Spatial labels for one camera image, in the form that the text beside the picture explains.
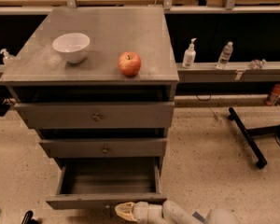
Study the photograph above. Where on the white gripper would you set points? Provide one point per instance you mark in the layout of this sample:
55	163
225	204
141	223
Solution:
142	212

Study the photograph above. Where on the grey bottom drawer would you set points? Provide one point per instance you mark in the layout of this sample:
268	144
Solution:
103	182

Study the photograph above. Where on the grey drawer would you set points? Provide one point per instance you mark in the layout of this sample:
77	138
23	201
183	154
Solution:
103	182
96	115
100	148

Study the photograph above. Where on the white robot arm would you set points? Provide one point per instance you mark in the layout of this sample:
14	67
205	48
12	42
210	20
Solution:
171	213

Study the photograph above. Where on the grey middle drawer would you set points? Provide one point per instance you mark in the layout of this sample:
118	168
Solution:
100	148

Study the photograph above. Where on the grey top drawer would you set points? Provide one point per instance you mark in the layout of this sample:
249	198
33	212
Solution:
96	115

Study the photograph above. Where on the grey drawer cabinet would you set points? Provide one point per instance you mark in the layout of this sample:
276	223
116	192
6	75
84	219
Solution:
41	75

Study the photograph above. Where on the black object bottom left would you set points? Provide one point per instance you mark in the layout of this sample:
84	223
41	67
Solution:
28	218

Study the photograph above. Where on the red apple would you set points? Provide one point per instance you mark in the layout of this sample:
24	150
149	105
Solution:
129	63

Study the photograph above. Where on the white pump lotion bottle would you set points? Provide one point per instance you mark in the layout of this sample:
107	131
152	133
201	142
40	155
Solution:
189	55

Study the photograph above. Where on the white ceramic bowl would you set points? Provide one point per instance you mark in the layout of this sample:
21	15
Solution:
73	47

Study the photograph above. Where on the clear plastic water bottle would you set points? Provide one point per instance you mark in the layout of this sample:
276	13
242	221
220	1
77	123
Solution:
225	55

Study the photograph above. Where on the clear pump sanitizer bottle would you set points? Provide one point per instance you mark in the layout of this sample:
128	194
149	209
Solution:
7	57

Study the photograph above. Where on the orange spray can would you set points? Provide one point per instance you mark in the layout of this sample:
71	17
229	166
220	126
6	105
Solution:
273	95

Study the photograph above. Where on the crumpled plastic wrapper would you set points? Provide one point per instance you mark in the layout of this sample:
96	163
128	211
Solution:
257	64

